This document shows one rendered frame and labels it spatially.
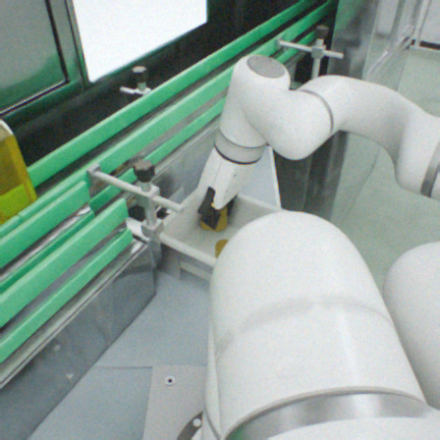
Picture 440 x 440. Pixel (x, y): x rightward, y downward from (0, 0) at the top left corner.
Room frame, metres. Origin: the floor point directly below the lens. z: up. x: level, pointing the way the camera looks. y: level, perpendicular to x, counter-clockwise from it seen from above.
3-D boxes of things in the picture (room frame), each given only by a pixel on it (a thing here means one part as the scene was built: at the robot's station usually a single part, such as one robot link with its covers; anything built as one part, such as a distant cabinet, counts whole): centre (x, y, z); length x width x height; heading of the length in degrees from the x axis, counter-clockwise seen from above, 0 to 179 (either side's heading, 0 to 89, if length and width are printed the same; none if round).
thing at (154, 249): (0.49, 0.14, 0.85); 0.09 x 0.04 x 0.07; 58
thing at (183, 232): (0.53, -0.02, 0.80); 0.22 x 0.17 x 0.09; 58
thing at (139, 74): (0.79, 0.17, 0.94); 0.07 x 0.04 x 0.13; 58
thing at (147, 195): (0.48, 0.12, 0.95); 0.17 x 0.03 x 0.12; 58
